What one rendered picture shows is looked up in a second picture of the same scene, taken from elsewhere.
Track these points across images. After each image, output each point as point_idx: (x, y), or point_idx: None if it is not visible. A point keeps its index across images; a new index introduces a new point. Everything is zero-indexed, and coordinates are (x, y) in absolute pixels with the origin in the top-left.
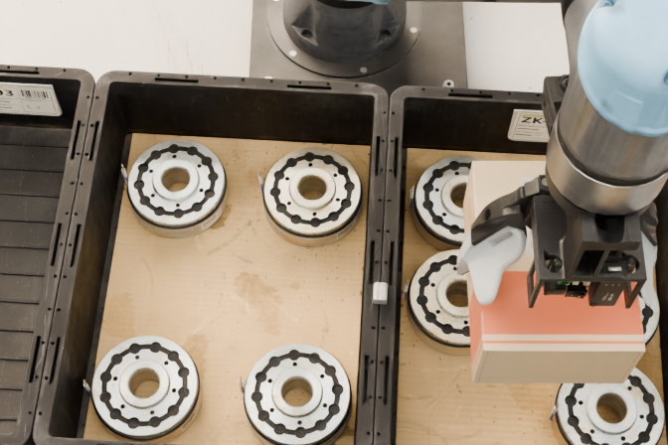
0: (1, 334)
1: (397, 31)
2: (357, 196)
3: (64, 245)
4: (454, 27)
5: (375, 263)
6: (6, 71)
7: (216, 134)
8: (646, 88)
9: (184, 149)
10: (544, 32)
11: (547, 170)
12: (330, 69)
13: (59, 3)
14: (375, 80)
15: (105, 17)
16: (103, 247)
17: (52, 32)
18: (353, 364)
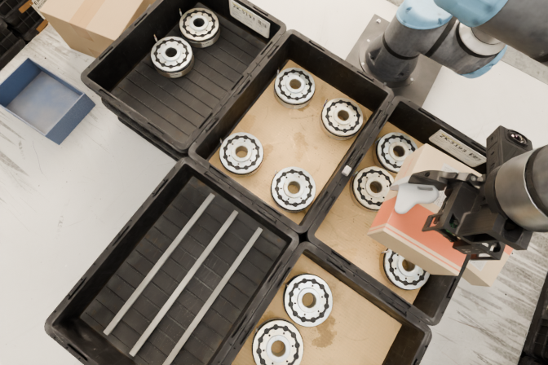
0: (204, 105)
1: (406, 76)
2: (358, 128)
3: (240, 85)
4: (427, 86)
5: (351, 158)
6: (256, 8)
7: (319, 76)
8: None
9: (304, 75)
10: (458, 107)
11: (491, 178)
12: (373, 76)
13: (291, 2)
14: None
15: (304, 16)
16: (255, 94)
17: (283, 11)
18: (320, 188)
